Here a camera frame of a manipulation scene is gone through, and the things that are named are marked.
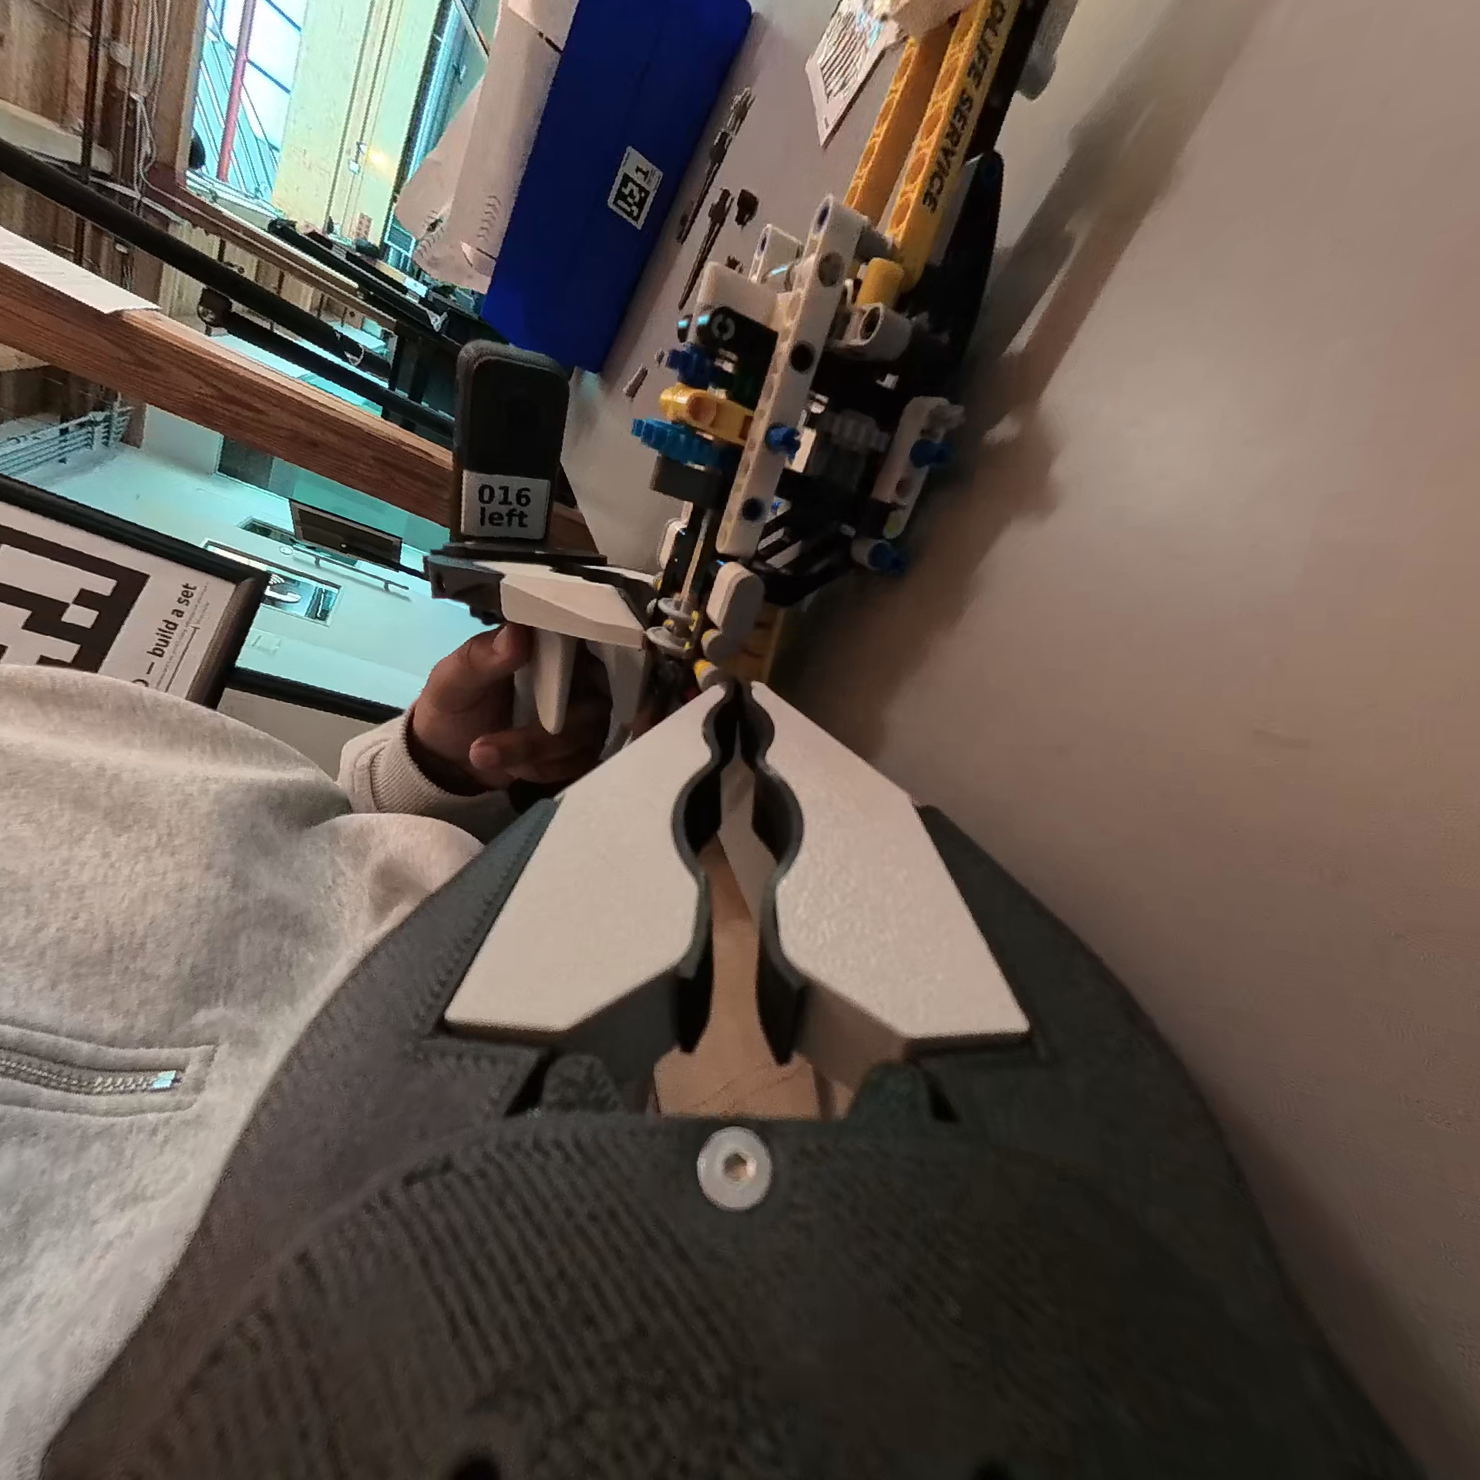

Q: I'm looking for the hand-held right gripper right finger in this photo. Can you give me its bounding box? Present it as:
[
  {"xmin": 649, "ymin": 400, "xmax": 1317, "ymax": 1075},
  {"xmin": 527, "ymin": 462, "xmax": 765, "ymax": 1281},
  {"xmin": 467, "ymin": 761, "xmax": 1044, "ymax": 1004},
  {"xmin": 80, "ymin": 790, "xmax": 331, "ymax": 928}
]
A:
[{"xmin": 735, "ymin": 684, "xmax": 1034, "ymax": 1061}]

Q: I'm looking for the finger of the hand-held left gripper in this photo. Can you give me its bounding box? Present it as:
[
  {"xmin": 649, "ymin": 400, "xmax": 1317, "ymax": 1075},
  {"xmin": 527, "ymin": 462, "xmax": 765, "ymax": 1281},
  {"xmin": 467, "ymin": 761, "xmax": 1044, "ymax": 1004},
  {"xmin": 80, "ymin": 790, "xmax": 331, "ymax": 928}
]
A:
[
  {"xmin": 506, "ymin": 569, "xmax": 645, "ymax": 607},
  {"xmin": 506, "ymin": 589, "xmax": 649, "ymax": 650}
]

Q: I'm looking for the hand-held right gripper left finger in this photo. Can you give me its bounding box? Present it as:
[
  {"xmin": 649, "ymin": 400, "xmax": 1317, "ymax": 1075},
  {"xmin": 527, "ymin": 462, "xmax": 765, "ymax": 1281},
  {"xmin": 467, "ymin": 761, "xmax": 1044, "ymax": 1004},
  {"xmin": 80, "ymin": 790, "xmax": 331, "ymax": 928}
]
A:
[{"xmin": 447, "ymin": 684, "xmax": 745, "ymax": 1057}]

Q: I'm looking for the lego crane model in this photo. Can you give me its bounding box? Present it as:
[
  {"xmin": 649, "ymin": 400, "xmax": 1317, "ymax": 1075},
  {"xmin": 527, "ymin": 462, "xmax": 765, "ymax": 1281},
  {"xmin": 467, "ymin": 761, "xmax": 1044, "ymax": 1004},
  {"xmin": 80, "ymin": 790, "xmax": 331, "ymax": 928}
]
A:
[{"xmin": 631, "ymin": 0, "xmax": 1039, "ymax": 692}]

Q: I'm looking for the person's left forearm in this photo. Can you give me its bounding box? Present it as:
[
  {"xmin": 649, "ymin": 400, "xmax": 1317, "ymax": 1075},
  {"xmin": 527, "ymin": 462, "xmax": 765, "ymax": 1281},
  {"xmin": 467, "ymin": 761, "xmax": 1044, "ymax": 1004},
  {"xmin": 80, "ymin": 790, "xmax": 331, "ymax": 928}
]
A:
[{"xmin": 337, "ymin": 706, "xmax": 498, "ymax": 866}]

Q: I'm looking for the person's left hand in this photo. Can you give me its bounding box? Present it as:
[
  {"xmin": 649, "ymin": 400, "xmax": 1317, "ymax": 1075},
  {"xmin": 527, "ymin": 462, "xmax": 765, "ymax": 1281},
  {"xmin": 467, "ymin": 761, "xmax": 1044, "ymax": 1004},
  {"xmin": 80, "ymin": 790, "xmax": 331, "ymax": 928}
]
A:
[{"xmin": 407, "ymin": 630, "xmax": 614, "ymax": 795}]

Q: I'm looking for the wooden railing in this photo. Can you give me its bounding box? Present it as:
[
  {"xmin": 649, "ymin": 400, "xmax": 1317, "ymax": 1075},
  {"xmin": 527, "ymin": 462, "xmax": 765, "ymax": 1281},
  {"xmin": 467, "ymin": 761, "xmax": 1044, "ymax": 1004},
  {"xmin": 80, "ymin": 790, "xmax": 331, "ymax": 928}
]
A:
[{"xmin": 0, "ymin": 222, "xmax": 582, "ymax": 548}]

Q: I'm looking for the blue box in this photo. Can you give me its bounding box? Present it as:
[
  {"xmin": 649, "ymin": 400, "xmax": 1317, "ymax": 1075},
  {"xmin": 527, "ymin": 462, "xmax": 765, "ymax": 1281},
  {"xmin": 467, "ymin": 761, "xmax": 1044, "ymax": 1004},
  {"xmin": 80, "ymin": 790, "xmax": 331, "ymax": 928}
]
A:
[{"xmin": 476, "ymin": 0, "xmax": 756, "ymax": 376}]

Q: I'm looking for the white paper sheet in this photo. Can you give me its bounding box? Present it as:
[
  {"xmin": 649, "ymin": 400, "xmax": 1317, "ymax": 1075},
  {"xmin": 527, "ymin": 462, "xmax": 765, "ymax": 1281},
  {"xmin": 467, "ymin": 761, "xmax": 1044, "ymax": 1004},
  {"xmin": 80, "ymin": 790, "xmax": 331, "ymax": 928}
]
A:
[{"xmin": 0, "ymin": 222, "xmax": 157, "ymax": 316}]

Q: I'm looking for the framed black white sign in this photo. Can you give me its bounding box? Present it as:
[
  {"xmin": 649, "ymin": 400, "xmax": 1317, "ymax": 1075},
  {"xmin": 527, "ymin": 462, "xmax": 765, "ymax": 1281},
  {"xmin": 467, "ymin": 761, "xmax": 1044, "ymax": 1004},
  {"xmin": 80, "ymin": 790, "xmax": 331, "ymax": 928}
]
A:
[{"xmin": 0, "ymin": 471, "xmax": 275, "ymax": 708}]

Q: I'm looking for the sticker sheet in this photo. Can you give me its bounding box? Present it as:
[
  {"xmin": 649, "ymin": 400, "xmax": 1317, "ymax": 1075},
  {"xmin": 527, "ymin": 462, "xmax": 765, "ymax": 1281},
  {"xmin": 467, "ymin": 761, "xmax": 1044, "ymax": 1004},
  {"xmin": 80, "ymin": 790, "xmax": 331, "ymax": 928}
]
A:
[{"xmin": 803, "ymin": 0, "xmax": 918, "ymax": 146}]

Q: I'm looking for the black metal frame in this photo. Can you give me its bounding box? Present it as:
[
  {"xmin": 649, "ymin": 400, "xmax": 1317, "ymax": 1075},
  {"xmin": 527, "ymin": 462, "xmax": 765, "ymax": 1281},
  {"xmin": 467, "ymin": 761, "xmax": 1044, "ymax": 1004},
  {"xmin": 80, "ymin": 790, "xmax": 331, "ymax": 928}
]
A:
[{"xmin": 0, "ymin": 138, "xmax": 487, "ymax": 431}]

